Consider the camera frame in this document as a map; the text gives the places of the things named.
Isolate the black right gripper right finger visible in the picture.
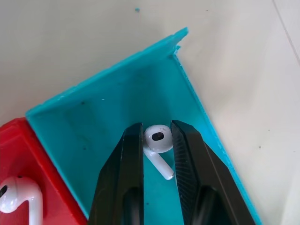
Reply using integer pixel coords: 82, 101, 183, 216
171, 119, 256, 225

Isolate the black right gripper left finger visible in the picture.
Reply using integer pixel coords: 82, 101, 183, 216
88, 121, 145, 225

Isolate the white earbud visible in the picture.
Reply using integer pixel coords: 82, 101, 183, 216
0, 175, 43, 225
142, 124, 175, 181

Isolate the teal plastic tray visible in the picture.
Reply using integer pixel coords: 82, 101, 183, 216
25, 27, 263, 225

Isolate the red plastic tray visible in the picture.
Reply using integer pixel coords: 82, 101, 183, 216
0, 117, 89, 225

